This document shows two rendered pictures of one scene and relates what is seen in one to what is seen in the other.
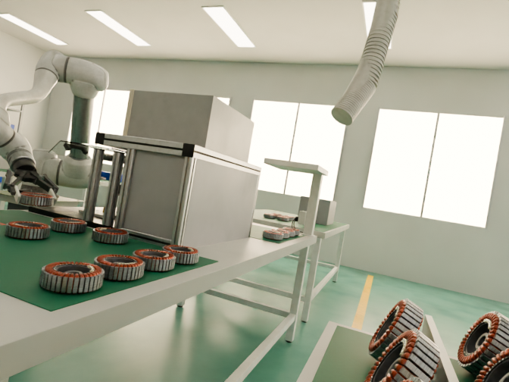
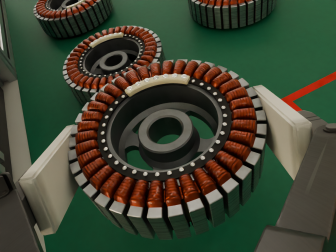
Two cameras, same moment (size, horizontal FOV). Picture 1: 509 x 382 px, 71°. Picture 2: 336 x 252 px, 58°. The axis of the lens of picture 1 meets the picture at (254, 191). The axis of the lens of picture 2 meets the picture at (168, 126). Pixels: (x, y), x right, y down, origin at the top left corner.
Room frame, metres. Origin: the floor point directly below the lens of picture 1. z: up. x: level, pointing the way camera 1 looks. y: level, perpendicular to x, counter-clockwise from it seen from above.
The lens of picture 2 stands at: (1.34, 0.88, 0.97)
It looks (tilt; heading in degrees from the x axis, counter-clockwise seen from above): 49 degrees down; 238
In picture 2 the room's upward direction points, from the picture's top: 17 degrees counter-clockwise
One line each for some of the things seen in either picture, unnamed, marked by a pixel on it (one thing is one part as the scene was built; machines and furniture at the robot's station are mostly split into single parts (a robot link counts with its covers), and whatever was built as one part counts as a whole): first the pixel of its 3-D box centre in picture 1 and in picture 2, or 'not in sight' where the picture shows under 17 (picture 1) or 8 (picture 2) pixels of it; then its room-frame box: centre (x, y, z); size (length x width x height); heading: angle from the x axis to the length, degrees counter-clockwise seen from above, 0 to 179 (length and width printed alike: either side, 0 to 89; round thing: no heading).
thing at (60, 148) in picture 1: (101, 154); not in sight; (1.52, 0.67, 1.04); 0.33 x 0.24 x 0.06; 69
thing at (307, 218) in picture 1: (291, 198); not in sight; (2.35, -0.26, 0.98); 0.37 x 0.35 x 0.46; 159
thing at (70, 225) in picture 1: (68, 225); (115, 65); (1.22, 0.61, 0.77); 0.11 x 0.11 x 0.04
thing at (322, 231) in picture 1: (283, 252); not in sight; (3.86, -0.43, 0.37); 1.85 x 1.10 x 0.75; 159
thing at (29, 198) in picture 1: (36, 198); (167, 137); (1.29, 0.78, 0.83); 0.11 x 0.11 x 0.04
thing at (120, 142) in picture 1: (190, 157); not in sight; (1.60, 0.31, 1.09); 0.68 x 0.44 x 0.05; 159
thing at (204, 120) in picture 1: (194, 129); not in sight; (1.58, 0.31, 1.22); 0.44 x 0.39 x 0.20; 159
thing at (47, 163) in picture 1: (42, 167); not in sight; (2.06, 1.24, 0.92); 0.18 x 0.16 x 0.22; 110
